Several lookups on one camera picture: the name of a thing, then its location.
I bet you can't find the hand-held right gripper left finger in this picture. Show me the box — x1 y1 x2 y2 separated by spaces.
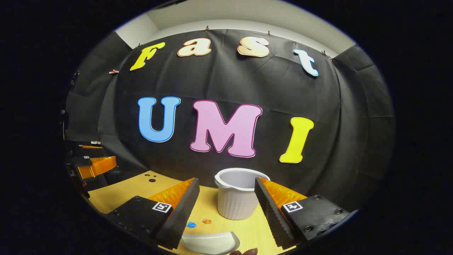
106 178 200 249

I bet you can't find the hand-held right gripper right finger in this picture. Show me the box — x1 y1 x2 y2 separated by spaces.
254 176 359 249

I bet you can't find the white ribbed garbage bin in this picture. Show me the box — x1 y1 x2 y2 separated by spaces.
214 168 271 220

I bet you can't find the white plastic dustpan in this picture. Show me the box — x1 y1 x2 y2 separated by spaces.
181 232 241 255

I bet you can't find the wooden desktop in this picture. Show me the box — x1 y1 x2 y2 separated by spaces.
88 171 308 255

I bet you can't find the black backdrop cloth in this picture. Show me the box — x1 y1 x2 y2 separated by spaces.
64 28 395 213

